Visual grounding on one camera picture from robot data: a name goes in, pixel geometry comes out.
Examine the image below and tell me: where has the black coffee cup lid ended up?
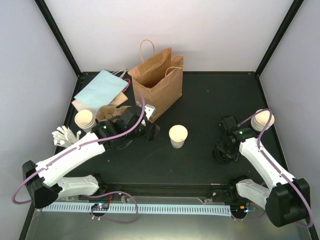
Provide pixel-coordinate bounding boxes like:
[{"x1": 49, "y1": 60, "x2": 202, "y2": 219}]
[{"x1": 212, "y1": 149, "x2": 239, "y2": 164}]

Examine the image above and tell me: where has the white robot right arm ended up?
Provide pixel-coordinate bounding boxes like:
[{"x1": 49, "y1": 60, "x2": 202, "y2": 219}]
[{"x1": 213, "y1": 116, "x2": 312, "y2": 227}]

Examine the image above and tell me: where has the right paper cup stack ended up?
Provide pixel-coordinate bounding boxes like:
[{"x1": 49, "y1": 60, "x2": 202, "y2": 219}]
[{"x1": 250, "y1": 109, "x2": 275, "y2": 132}]

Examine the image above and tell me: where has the small brown paper bag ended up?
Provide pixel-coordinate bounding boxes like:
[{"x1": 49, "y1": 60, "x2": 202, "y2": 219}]
[{"x1": 109, "y1": 92, "x2": 128, "y2": 107}]

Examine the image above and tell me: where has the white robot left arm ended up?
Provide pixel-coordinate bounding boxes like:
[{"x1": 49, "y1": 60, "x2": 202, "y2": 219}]
[{"x1": 22, "y1": 104, "x2": 159, "y2": 209}]

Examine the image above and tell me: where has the brown pulp cup carrier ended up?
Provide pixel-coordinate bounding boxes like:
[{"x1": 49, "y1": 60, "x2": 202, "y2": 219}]
[{"x1": 96, "y1": 105, "x2": 130, "y2": 122}]

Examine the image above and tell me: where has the paper cup stack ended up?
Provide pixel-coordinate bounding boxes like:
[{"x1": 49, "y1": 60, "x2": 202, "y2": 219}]
[
  {"x1": 250, "y1": 109, "x2": 275, "y2": 132},
  {"x1": 74, "y1": 109, "x2": 97, "y2": 133}
]

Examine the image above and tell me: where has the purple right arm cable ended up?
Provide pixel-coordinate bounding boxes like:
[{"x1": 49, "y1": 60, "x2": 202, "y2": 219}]
[{"x1": 231, "y1": 108, "x2": 315, "y2": 230}]

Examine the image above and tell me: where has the light blue paper bag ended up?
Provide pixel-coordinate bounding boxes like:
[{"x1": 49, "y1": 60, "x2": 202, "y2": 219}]
[{"x1": 74, "y1": 70, "x2": 128, "y2": 110}]

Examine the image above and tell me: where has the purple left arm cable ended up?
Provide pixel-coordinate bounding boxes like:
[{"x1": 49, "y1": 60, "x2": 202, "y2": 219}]
[{"x1": 11, "y1": 93, "x2": 146, "y2": 225}]

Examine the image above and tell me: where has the black aluminium rail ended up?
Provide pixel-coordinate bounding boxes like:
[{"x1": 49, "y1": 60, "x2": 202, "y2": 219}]
[{"x1": 102, "y1": 183, "x2": 230, "y2": 202}]

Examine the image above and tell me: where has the white plastic cutlery bundle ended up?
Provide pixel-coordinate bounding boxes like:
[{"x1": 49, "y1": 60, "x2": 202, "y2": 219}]
[{"x1": 51, "y1": 125, "x2": 82, "y2": 148}]

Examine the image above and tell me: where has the single white paper cup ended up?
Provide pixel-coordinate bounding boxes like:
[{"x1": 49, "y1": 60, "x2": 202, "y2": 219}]
[{"x1": 169, "y1": 125, "x2": 188, "y2": 149}]

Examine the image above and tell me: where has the light blue cable duct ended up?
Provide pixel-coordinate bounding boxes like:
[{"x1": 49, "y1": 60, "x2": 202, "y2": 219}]
[{"x1": 42, "y1": 202, "x2": 232, "y2": 217}]

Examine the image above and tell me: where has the left paper cup stack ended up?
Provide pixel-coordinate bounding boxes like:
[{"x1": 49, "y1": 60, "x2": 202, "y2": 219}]
[{"x1": 74, "y1": 109, "x2": 97, "y2": 133}]

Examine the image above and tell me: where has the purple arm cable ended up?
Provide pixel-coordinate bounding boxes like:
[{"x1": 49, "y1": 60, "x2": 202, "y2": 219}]
[
  {"x1": 231, "y1": 108, "x2": 315, "y2": 230},
  {"x1": 11, "y1": 93, "x2": 146, "y2": 225}
]

